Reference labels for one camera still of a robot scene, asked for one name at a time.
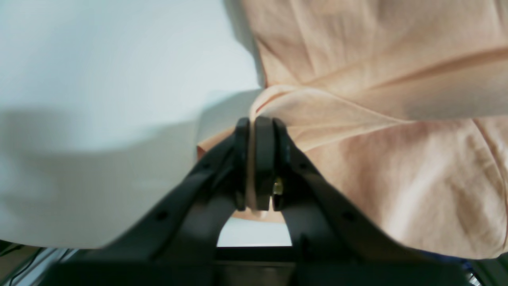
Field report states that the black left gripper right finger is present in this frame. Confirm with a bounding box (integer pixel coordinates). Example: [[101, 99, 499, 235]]
[[254, 116, 469, 286]]

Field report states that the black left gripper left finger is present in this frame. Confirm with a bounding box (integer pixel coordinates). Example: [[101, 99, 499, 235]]
[[40, 118, 250, 286]]

